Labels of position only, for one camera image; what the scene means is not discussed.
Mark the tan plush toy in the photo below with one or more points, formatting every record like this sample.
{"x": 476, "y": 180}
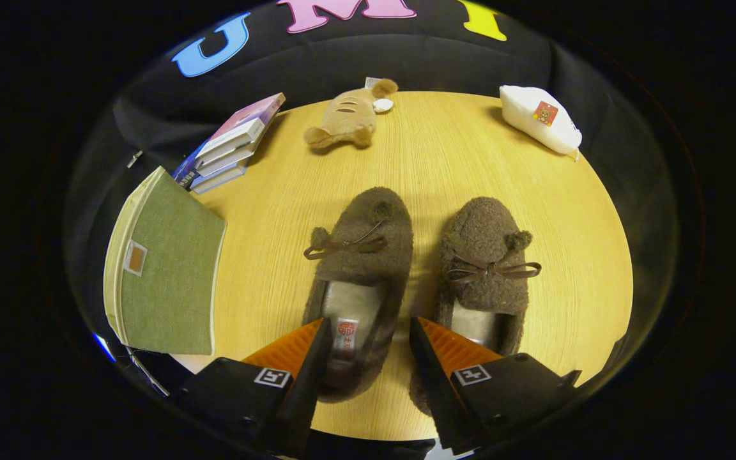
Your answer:
{"x": 345, "y": 118}

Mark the white clip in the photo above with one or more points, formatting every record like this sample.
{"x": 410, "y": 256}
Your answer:
{"x": 135, "y": 158}

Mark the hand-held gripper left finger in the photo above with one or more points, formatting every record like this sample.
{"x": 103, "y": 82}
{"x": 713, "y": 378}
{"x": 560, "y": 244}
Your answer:
{"x": 307, "y": 377}

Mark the white plush pillow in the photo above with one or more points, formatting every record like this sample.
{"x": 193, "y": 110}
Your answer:
{"x": 537, "y": 121}

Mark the pale blue book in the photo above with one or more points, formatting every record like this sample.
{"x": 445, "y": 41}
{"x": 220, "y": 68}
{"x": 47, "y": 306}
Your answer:
{"x": 218, "y": 179}

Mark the brown fuzzy shoe red label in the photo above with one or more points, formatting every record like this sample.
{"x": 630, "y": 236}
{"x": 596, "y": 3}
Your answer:
{"x": 368, "y": 255}

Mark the bright screen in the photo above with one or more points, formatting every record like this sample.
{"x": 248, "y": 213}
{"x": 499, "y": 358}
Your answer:
{"x": 104, "y": 347}

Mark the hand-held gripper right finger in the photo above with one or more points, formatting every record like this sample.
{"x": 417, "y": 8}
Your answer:
{"x": 435, "y": 383}

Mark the dark blue book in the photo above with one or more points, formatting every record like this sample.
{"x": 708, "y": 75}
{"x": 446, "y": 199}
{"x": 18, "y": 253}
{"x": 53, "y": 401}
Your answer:
{"x": 186, "y": 171}

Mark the white paperback book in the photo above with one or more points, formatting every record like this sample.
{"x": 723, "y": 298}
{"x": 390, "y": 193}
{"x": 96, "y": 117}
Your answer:
{"x": 234, "y": 144}

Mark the pink cover book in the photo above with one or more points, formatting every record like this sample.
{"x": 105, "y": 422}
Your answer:
{"x": 250, "y": 115}

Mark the black backdrop cloth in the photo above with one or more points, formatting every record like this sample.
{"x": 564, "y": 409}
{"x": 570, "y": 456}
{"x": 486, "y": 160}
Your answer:
{"x": 406, "y": 57}

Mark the green fabric storage box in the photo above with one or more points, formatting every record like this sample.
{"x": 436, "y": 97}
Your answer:
{"x": 170, "y": 281}

